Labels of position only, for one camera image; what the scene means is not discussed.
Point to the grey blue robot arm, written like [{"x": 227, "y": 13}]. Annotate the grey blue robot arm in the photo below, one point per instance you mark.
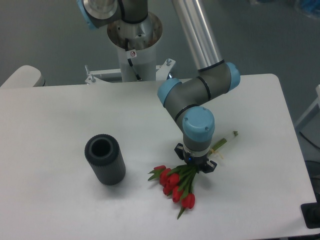
[{"x": 183, "y": 100}]

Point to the black device at table edge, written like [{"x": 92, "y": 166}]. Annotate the black device at table edge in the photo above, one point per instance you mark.
[{"x": 311, "y": 214}]

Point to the red tulip bouquet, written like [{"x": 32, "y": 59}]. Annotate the red tulip bouquet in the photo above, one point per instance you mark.
[{"x": 178, "y": 182}]

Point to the blue plastic bag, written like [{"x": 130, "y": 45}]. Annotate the blue plastic bag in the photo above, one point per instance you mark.
[{"x": 311, "y": 7}]

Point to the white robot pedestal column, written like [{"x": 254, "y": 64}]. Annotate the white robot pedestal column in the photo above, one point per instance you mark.
[{"x": 136, "y": 44}]

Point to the dark grey ribbed vase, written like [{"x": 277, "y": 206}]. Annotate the dark grey ribbed vase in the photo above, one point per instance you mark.
[{"x": 103, "y": 154}]

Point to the white frame at right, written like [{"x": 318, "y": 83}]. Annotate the white frame at right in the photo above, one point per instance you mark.
[{"x": 311, "y": 111}]

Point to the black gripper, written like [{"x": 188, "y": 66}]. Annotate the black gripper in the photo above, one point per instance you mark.
[{"x": 195, "y": 158}]

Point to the white pedestal base frame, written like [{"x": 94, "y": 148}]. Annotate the white pedestal base frame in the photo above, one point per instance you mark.
[{"x": 162, "y": 72}]

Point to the white chair armrest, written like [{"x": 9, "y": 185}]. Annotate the white chair armrest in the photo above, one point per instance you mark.
[{"x": 24, "y": 77}]

